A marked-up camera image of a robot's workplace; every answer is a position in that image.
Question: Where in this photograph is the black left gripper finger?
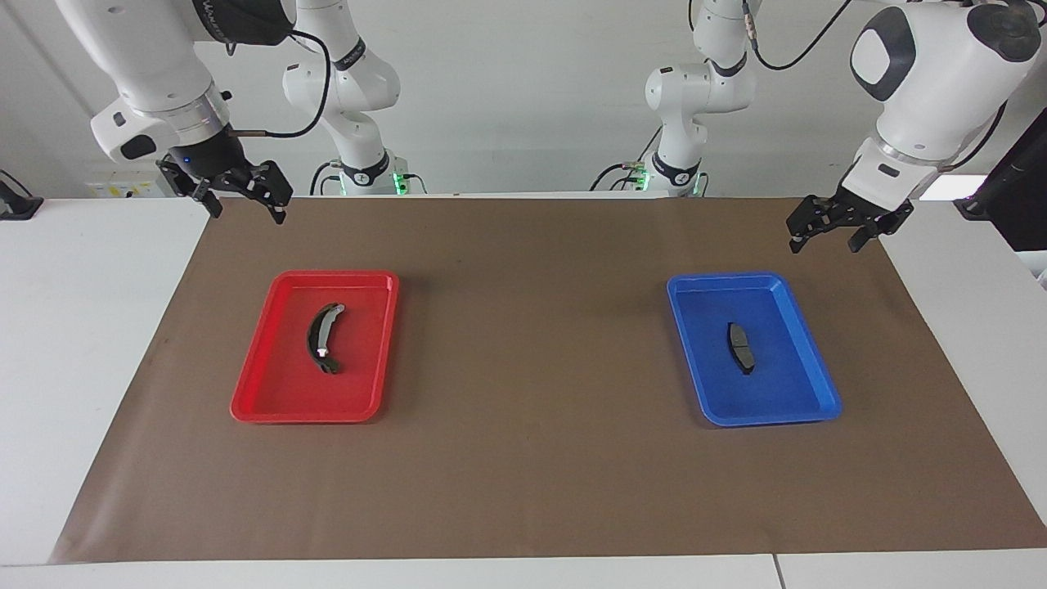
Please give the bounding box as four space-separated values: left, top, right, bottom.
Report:
847 218 883 254
786 200 829 254

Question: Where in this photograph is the grey brake pad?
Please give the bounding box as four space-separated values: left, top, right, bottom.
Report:
727 321 757 376

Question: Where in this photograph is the curved brake shoe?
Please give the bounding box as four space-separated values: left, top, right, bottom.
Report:
306 302 348 377

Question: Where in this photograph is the black stand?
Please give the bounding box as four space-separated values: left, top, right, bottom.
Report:
953 106 1047 254

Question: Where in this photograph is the blue plastic tray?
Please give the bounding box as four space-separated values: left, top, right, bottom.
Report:
666 272 843 428

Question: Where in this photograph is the red plastic tray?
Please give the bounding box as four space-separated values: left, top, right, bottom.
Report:
230 270 401 425

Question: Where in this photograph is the black table clamp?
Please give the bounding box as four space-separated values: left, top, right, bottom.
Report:
0 169 44 221

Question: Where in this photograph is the brown table mat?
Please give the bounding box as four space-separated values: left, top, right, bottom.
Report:
51 196 1047 564

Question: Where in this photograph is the white wall socket box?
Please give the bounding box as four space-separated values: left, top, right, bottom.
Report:
86 173 167 200

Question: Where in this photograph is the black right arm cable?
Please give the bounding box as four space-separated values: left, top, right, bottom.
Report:
222 29 333 140

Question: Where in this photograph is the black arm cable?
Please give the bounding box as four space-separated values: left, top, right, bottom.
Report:
222 29 333 140
740 0 856 72

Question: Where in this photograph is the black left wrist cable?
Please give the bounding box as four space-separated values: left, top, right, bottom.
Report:
941 98 1009 173

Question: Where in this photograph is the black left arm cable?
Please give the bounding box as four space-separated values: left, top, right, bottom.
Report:
740 0 856 72

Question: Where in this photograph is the black left base cable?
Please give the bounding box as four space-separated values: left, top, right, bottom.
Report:
590 124 665 194

